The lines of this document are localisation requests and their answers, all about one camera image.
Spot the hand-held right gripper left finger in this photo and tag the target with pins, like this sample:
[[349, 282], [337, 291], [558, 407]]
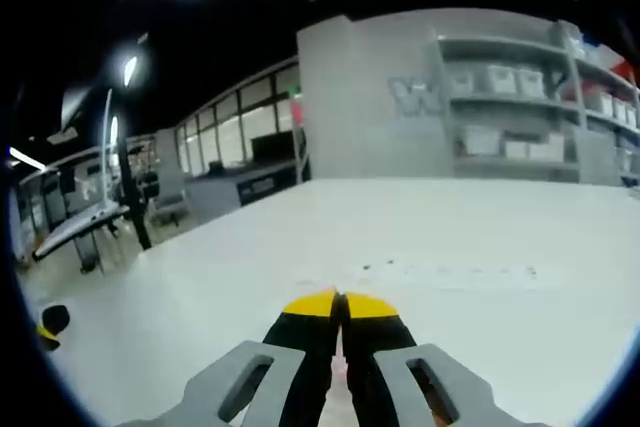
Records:
[[300, 372]]

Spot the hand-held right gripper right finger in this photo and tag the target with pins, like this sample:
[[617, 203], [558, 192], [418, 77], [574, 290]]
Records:
[[370, 372]]

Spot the small black object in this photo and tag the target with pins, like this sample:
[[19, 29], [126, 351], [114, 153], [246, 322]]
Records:
[[56, 318]]

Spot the background work table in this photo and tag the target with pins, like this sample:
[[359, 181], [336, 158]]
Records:
[[75, 227]]

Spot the black stand pole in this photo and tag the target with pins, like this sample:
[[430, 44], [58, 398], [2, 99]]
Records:
[[141, 227]]

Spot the ceiling tube light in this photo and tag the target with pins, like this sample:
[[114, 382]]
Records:
[[27, 157], [114, 132], [130, 71]]

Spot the large standing monitor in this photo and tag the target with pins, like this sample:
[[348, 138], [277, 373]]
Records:
[[107, 157]]

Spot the dark grey counter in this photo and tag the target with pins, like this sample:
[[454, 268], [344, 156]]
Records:
[[215, 192]]

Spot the black computer monitor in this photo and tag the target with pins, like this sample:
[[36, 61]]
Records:
[[272, 144]]

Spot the hanging dark screen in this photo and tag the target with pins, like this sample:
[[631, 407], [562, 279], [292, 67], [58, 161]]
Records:
[[75, 103]]

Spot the glass partition windows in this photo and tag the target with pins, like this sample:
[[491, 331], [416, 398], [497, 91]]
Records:
[[230, 132]]

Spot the red hanging sign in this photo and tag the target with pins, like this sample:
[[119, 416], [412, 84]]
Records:
[[297, 112]]

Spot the green exit sign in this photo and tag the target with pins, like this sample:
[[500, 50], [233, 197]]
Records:
[[295, 92]]

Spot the grey cabinet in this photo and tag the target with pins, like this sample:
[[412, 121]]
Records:
[[597, 157]]

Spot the row of white storage boxes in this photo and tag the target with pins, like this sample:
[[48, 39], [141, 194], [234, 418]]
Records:
[[502, 79]]

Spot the grey shelving rack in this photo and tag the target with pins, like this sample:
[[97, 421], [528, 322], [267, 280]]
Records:
[[500, 44]]

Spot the red white banner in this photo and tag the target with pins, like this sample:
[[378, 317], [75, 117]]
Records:
[[625, 67]]

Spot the grey wall lettering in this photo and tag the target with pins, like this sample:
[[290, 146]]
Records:
[[407, 97]]

